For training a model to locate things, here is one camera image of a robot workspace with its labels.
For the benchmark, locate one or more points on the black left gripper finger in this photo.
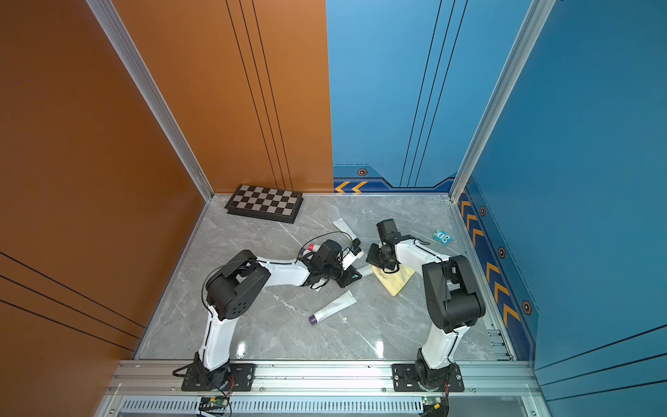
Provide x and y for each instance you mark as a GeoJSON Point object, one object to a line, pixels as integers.
{"type": "Point", "coordinates": [352, 253]}
{"type": "Point", "coordinates": [349, 276]}

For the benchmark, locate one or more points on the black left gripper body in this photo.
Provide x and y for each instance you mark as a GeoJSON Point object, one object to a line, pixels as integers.
{"type": "Point", "coordinates": [334, 272]}

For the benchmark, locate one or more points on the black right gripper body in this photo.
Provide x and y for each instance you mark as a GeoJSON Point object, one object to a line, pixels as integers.
{"type": "Point", "coordinates": [376, 257]}

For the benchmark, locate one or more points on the white toothpaste tube purple cap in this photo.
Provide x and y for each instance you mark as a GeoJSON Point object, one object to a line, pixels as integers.
{"type": "Point", "coordinates": [344, 301]}

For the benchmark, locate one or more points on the yellow cleaning cloth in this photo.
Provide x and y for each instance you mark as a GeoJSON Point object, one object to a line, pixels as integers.
{"type": "Point", "coordinates": [396, 281]}

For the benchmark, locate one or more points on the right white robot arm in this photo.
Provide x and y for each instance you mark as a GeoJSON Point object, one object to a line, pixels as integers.
{"type": "Point", "coordinates": [454, 305]}

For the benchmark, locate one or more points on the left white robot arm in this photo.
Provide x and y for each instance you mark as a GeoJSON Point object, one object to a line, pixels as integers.
{"type": "Point", "coordinates": [232, 288]}

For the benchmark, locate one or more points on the white tube green cap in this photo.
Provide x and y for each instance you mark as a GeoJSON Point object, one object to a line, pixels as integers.
{"type": "Point", "coordinates": [367, 270]}

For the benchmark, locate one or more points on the teal small toy card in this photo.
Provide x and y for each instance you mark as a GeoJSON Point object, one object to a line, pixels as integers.
{"type": "Point", "coordinates": [442, 237]}

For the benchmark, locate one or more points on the folding chessboard box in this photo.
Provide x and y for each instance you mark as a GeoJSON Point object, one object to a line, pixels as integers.
{"type": "Point", "coordinates": [275, 205]}

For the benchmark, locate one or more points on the right green circuit board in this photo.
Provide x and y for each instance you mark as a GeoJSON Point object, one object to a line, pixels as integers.
{"type": "Point", "coordinates": [435, 407]}

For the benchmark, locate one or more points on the green circuit board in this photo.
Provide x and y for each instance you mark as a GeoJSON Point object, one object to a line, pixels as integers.
{"type": "Point", "coordinates": [214, 406]}
{"type": "Point", "coordinates": [435, 407]}

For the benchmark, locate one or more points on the left green circuit board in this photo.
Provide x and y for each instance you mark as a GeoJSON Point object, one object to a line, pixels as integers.
{"type": "Point", "coordinates": [214, 406]}

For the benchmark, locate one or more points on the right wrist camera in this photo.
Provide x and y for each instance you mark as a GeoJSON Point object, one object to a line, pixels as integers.
{"type": "Point", "coordinates": [388, 232]}

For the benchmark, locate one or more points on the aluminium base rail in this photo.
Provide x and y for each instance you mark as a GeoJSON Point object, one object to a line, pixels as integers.
{"type": "Point", "coordinates": [320, 388]}

